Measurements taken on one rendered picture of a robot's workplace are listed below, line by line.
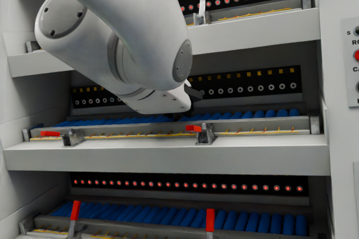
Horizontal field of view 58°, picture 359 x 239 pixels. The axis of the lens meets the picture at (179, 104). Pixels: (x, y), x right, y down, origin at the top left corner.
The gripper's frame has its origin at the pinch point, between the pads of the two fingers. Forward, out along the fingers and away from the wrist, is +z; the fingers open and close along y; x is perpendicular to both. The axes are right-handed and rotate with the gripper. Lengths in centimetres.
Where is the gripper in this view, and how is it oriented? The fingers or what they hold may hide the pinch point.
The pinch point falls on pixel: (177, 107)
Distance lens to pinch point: 60.7
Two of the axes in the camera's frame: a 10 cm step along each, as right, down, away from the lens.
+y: 9.3, -0.6, -3.6
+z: 3.6, 3.1, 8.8
